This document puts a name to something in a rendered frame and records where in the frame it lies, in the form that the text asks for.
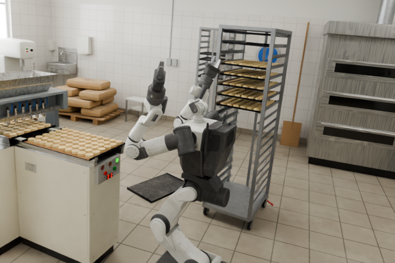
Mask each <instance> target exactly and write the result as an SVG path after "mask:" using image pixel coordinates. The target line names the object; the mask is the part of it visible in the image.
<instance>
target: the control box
mask: <svg viewBox="0 0 395 263"><path fill-rule="evenodd" d="M117 158H118V159H119V160H118V162H116V159H117ZM110 161H111V162H112V164H111V166H109V162H110ZM102 166H104V169H103V170H101V167H102ZM115 166H116V170H113V168H114V167H115ZM105 171H107V172H108V173H107V175H106V176H104V172H105ZM111 173H112V176H111ZM118 173H120V155H119V154H116V155H114V156H112V157H110V158H108V159H106V160H104V161H101V162H100V163H98V164H97V167H95V184H97V185H99V184H100V183H102V182H104V181H106V180H108V175H109V178H111V177H113V176H114V175H116V174H118Z"/></svg>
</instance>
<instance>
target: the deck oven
mask: <svg viewBox="0 0 395 263"><path fill-rule="evenodd" d="M323 35H324V40H323V47H322V53H321V57H320V64H319V71H318V75H317V81H316V88H315V92H314V99H313V105H312V112H311V116H310V123H309V129H308V133H307V156H308V164H314V165H318V166H324V167H330V168H336V169H340V170H346V171H352V172H356V173H362V174H368V175H372V176H378V177H384V178H390V179H394V180H395V25H387V24H377V23H360V22H342V21H328V22H327V23H326V24H325V25H324V28H323Z"/></svg>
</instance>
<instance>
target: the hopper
mask: <svg viewBox="0 0 395 263"><path fill-rule="evenodd" d="M57 76H58V74H54V73H48V72H41V71H37V70H25V71H17V72H4V73H0V99H1V98H5V97H12V96H19V95H26V94H31V93H38V92H44V91H48V90H49V88H50V87H51V85H52V84H53V82H54V80H55V79H56V77H57Z"/></svg>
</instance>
